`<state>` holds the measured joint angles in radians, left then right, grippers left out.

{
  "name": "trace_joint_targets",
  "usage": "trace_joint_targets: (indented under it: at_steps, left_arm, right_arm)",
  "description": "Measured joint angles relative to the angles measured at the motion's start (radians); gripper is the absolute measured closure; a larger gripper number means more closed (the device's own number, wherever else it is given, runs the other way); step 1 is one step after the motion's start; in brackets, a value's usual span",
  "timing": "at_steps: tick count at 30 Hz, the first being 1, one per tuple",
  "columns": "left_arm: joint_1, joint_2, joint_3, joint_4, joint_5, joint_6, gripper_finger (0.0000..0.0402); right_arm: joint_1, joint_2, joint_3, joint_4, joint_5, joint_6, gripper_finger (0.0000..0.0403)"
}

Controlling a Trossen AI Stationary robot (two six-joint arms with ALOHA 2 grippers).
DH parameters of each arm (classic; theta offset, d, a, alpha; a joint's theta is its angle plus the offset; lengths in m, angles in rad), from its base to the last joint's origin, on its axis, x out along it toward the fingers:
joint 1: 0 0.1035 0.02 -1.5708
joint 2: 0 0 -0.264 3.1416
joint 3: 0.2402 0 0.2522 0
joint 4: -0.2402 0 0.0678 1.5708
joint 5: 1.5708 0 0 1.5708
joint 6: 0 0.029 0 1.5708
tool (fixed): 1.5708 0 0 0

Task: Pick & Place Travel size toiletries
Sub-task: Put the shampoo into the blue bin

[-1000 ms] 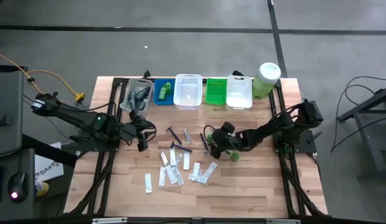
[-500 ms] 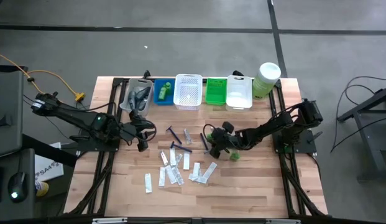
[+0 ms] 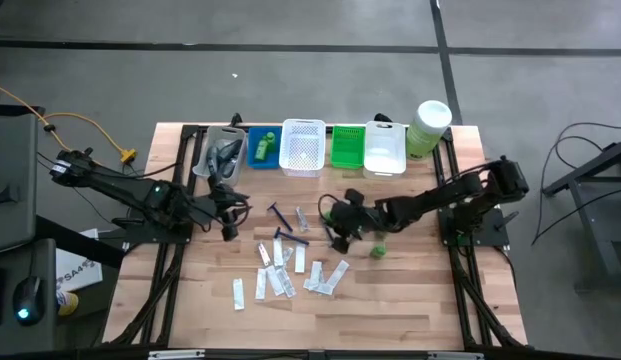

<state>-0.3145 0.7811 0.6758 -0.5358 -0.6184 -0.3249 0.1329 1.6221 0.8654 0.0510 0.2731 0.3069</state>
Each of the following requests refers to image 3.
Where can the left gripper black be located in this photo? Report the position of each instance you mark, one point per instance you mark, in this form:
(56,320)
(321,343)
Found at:
(216,205)

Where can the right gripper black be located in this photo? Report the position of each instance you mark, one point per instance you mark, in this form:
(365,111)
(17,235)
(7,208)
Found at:
(365,217)

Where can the blue disposable razor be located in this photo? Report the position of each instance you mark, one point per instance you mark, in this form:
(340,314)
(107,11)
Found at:
(291,236)
(328,234)
(280,216)

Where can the green Pert shampoo bottle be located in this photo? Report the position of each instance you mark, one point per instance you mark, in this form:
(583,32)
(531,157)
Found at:
(378,250)
(271,139)
(380,235)
(328,216)
(261,150)

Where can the white paper packet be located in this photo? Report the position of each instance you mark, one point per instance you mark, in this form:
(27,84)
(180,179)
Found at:
(308,284)
(315,274)
(278,251)
(338,273)
(238,294)
(260,284)
(300,258)
(275,280)

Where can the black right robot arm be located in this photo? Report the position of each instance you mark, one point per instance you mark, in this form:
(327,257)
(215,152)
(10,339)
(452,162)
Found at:
(440,197)

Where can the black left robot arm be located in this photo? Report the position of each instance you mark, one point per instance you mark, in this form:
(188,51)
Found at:
(130,192)

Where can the shiny silver wrapped item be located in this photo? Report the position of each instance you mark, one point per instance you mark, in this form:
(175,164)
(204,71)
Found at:
(302,219)

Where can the blue plastic basket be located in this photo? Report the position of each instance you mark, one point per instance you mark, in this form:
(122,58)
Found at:
(255,165)

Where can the grey plastic bin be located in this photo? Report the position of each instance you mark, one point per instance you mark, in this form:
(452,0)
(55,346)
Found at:
(202,165)

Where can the green plastic basket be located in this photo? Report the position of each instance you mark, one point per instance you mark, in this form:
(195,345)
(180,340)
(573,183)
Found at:
(348,147)

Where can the white perforated plastic basket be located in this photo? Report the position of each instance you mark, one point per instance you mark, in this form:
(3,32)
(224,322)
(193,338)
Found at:
(302,147)

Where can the white plastic bin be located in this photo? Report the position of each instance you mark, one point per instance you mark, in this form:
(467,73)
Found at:
(385,150)

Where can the green disinfecting wipes canister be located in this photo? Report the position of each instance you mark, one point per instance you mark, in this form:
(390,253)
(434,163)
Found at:
(430,125)

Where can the black desk bar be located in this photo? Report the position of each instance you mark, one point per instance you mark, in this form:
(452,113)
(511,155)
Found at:
(80,245)

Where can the white printed paper box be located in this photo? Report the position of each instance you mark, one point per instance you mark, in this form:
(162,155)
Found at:
(77,270)

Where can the yellow can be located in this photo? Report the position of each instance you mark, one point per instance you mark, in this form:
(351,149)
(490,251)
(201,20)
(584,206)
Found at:
(69,303)

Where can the grey desk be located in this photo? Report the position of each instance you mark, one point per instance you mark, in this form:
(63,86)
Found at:
(10,175)

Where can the black computer mouse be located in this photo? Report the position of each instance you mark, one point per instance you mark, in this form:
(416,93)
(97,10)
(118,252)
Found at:
(27,300)

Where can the dark desk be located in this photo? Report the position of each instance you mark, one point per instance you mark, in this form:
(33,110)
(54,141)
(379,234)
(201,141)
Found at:
(45,340)

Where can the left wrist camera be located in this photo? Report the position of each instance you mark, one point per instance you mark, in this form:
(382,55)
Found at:
(230,232)

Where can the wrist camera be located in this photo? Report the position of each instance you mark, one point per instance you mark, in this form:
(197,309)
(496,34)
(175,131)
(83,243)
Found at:
(230,232)
(354,196)

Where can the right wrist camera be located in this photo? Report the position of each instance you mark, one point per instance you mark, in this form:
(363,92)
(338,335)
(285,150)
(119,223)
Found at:
(354,196)

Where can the black frame bracket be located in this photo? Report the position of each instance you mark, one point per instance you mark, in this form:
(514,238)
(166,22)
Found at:
(235,120)
(382,118)

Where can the black metal table frame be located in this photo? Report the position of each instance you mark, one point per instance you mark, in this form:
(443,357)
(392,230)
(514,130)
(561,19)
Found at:
(188,132)

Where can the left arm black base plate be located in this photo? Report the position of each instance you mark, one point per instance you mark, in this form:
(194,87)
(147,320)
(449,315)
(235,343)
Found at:
(140,234)

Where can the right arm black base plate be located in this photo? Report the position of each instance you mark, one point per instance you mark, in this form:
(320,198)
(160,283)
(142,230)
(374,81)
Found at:
(490,235)

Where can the silver table edge bracket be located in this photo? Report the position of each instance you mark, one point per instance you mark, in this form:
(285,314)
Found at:
(455,356)
(176,355)

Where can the black desk frame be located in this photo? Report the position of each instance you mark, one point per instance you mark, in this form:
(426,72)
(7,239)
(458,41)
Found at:
(585,167)

